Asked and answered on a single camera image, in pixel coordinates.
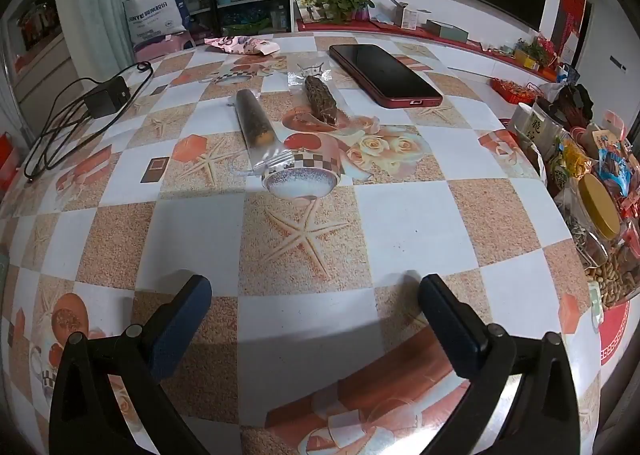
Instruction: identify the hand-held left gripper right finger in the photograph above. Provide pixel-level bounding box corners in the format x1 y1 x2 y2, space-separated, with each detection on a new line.
418 274 587 455

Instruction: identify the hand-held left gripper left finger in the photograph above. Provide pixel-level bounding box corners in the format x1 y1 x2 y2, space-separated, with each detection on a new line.
48 275 213 455

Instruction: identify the pink snack packet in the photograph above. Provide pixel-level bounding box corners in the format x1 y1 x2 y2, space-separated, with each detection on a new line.
204 35 281 56

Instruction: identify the pile of assorted snacks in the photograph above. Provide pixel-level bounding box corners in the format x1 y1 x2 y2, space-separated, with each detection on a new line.
510 70 640 311

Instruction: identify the small green white sachet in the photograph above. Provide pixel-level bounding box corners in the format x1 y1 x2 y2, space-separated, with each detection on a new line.
589 280 603 331

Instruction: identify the heap of peanuts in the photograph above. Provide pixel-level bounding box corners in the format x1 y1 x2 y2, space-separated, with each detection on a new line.
585 255 640 308

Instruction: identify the clear jar yellow lid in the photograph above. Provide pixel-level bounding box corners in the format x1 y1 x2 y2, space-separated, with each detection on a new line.
560 172 626 271

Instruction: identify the white tea canister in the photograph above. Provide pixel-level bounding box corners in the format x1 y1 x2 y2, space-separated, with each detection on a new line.
510 102 561 146

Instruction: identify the dark snack roll clear wrapper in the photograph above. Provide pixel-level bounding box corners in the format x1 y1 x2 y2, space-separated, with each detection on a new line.
227 89 296 178

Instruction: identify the red bag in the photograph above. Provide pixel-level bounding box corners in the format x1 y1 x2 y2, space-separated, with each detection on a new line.
0 132 21 190

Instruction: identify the red basket of candies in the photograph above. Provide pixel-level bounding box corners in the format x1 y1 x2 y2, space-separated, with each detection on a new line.
490 77 543 106

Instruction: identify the brown snack bar clear wrapper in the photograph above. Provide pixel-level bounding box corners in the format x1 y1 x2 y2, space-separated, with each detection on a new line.
287 62 353 128

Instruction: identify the dark red smartphone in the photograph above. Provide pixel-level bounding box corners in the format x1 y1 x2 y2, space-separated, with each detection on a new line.
328 44 445 110

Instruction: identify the pink plastic stool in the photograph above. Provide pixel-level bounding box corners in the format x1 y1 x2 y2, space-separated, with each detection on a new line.
134 32 196 60

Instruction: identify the red flower pot plant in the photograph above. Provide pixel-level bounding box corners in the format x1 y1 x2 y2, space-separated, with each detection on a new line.
515 35 558 70

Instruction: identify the grey green flat box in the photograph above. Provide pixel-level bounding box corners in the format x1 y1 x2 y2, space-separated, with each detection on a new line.
425 19 470 43

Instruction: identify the red cabinet ledge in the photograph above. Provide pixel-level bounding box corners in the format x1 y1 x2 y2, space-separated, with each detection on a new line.
295 17 551 70

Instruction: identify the white open cardboard box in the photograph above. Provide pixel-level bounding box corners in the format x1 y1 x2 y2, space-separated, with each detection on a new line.
385 0 431 30

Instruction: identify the white printed sack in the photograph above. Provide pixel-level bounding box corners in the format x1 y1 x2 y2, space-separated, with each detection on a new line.
122 0 191 48

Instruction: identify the green potted plant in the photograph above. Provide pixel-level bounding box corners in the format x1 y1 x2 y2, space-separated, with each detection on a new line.
312 0 376 24

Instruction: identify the black power cable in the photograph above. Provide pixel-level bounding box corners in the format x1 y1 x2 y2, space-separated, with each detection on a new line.
22 61 153 183

